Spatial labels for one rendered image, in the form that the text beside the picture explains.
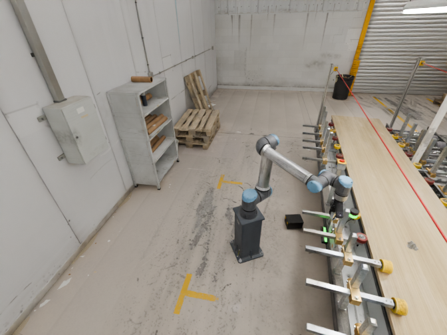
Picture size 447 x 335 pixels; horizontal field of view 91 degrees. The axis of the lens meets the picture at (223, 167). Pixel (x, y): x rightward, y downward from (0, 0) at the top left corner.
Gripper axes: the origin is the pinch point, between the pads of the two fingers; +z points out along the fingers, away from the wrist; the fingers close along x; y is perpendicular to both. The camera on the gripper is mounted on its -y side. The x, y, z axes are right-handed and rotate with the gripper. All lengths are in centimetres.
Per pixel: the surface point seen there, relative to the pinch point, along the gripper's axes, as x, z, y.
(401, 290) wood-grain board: -37, 11, -39
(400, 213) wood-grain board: -59, 12, 34
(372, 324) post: -7, -10, -74
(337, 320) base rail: -4, 31, -57
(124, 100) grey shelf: 247, -44, 100
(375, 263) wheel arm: -23.7, 5.0, -28.0
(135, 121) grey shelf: 239, -16, 100
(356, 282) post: -7.1, -1.8, -49.3
